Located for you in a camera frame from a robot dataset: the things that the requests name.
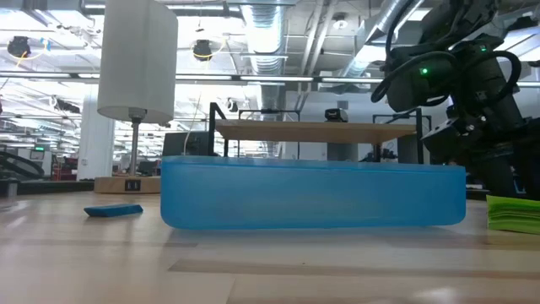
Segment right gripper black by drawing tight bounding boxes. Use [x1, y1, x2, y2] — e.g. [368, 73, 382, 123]
[421, 110, 540, 199]

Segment green sticky note pad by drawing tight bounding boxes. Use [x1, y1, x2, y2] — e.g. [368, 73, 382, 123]
[485, 193, 540, 236]

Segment blue translucent plastic pencil box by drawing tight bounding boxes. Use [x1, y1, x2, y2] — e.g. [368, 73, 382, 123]
[159, 155, 467, 231]

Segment blue eraser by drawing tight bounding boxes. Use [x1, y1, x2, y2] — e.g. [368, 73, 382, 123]
[83, 204, 144, 219]

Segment black oblong device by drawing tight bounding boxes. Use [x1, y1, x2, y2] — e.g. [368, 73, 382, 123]
[323, 107, 349, 123]

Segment black computer monitor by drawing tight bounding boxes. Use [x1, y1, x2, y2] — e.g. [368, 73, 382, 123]
[162, 131, 211, 158]

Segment white-shade lamp with wooden base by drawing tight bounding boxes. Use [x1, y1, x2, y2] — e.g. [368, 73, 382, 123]
[93, 0, 179, 195]

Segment white building column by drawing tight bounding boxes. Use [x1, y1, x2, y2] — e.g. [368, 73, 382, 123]
[77, 84, 116, 182]

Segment black curved railing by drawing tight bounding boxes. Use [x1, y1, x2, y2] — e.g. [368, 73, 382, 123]
[0, 150, 46, 181]

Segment silver spiral air duct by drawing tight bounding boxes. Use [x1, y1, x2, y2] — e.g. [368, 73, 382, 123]
[337, 0, 406, 81]

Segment wooden shelf riser black frame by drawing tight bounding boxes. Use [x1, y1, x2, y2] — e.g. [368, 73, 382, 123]
[208, 101, 425, 166]

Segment silver ribbed air duct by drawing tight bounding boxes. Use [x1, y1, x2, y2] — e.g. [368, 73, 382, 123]
[240, 0, 293, 111]

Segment thin white cable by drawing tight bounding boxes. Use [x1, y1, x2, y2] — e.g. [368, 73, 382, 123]
[182, 84, 204, 163]

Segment black ceiling cable reel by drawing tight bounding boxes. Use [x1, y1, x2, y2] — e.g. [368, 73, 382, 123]
[7, 35, 33, 59]
[192, 39, 214, 61]

